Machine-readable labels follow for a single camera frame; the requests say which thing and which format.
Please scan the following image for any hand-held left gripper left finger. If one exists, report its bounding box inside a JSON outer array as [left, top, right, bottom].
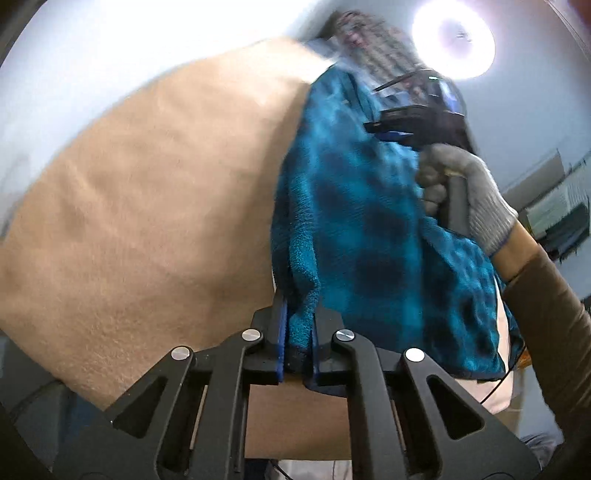
[[105, 295, 289, 480]]

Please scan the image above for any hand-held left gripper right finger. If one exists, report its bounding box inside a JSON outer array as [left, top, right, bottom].
[[302, 307, 541, 480]]

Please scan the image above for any metal storage rack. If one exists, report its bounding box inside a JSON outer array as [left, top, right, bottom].
[[503, 148, 591, 259]]

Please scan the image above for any person's right forearm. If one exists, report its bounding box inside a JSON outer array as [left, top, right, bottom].
[[489, 220, 591, 446]]

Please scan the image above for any patterned hanging cloth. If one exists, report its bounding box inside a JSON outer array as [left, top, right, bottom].
[[318, 9, 426, 86]]

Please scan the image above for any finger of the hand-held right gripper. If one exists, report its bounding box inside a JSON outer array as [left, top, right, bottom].
[[364, 121, 416, 145]]

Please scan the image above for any blue plaid fleece garment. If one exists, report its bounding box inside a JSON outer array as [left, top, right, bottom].
[[270, 65, 520, 381]]

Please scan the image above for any round ring light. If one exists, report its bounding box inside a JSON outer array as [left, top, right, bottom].
[[411, 0, 497, 79]]

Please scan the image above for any person's right hand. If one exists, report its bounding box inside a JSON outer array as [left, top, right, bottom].
[[416, 143, 520, 257]]

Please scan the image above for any beige blanket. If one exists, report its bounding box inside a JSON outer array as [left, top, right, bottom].
[[0, 37, 352, 460]]

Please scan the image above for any thin black cable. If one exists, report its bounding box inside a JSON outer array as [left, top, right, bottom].
[[478, 318, 528, 407]]

